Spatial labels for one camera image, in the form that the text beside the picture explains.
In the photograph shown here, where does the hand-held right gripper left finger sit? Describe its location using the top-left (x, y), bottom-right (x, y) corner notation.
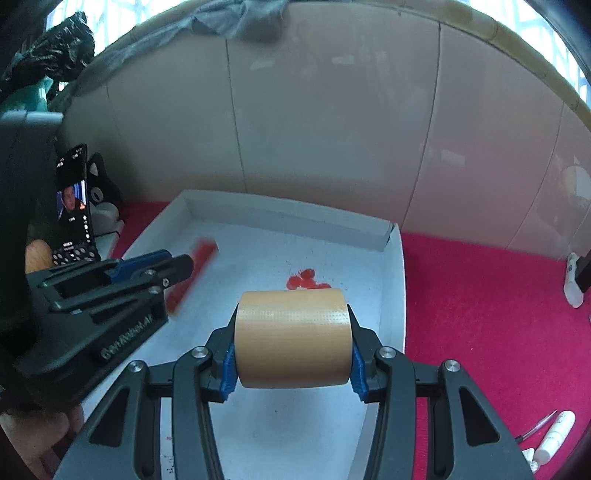
top-left (53, 314), bottom-right (242, 480)

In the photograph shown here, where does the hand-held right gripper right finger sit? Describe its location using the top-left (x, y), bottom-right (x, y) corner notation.
top-left (346, 305), bottom-right (536, 480)

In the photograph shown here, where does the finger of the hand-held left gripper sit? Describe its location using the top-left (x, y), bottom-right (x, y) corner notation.
top-left (51, 254), bottom-right (195, 324)
top-left (28, 249), bottom-right (172, 301)

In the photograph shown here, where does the long red box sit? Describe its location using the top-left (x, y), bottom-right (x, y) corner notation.
top-left (165, 237), bottom-right (219, 315)

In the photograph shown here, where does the brown tape roll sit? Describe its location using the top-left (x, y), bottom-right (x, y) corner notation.
top-left (235, 290), bottom-right (355, 389)

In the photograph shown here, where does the white cardboard box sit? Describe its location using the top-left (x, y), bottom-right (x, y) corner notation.
top-left (78, 189), bottom-right (407, 480)

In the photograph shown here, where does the person's left hand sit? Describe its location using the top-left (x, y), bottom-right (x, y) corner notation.
top-left (0, 406), bottom-right (85, 480)

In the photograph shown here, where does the black cat phone stand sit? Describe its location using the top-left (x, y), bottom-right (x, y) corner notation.
top-left (87, 153), bottom-right (126, 237)

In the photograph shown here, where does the black smartphone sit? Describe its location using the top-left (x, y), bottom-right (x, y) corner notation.
top-left (54, 144), bottom-right (100, 266)

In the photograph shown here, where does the red blanket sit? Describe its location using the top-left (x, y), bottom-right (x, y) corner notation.
top-left (110, 200), bottom-right (591, 480)

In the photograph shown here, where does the clear pen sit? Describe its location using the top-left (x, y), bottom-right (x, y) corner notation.
top-left (515, 409), bottom-right (558, 445)

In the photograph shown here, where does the green bag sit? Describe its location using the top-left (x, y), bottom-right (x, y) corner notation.
top-left (4, 76), bottom-right (64, 114)

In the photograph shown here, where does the white tube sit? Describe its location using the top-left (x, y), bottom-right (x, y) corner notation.
top-left (533, 411), bottom-right (577, 465)

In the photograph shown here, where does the beige upholstered headboard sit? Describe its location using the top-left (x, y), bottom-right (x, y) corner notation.
top-left (59, 0), bottom-right (591, 261)

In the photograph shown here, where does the small white bottle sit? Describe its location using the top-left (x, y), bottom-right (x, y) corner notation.
top-left (563, 252), bottom-right (585, 308)

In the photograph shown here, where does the black plastic bag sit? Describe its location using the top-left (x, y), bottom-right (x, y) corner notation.
top-left (0, 11), bottom-right (96, 95)

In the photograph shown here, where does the grey cloth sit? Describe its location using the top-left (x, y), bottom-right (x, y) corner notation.
top-left (60, 0), bottom-right (290, 109)

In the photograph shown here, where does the lattice window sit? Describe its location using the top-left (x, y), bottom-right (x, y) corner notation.
top-left (44, 0), bottom-right (591, 104)

